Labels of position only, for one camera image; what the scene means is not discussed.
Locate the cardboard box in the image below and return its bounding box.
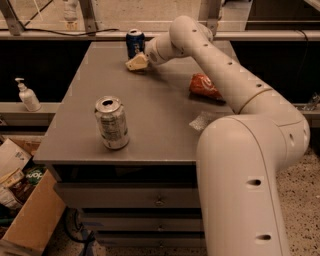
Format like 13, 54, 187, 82
0, 135, 67, 256

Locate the white paper package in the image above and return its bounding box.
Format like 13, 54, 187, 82
0, 139, 31, 177

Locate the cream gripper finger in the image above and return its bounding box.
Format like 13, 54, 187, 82
125, 53, 148, 71

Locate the clear plastic bottle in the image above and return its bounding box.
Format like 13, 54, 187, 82
63, 0, 78, 22

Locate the silver soda can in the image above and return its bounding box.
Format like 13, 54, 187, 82
94, 96, 129, 150

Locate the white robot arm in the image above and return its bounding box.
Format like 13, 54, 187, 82
143, 16, 310, 256

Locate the green snack bag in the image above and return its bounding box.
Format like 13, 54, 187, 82
26, 167, 45, 185

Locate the white pump bottle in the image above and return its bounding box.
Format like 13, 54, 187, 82
15, 78, 41, 112

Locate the orange soda can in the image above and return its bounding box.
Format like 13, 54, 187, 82
189, 73, 222, 100

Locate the black cable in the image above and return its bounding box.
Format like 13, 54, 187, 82
0, 27, 120, 37

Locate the blue pepsi can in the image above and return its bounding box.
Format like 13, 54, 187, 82
126, 29, 145, 59

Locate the grey drawer cabinet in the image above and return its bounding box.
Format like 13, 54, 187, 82
34, 42, 232, 247

